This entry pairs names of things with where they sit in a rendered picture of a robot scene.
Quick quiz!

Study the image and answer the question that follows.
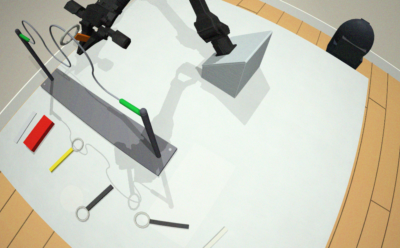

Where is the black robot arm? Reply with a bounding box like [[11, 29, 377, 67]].
[[81, 0, 237, 56]]

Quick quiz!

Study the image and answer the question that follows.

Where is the orange handle with grey end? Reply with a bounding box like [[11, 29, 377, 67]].
[[60, 24, 90, 46]]

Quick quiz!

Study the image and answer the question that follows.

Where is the red rectangular block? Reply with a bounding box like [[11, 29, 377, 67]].
[[23, 115, 54, 152]]

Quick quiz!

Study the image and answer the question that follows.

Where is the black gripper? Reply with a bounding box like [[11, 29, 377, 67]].
[[64, 0, 131, 51]]

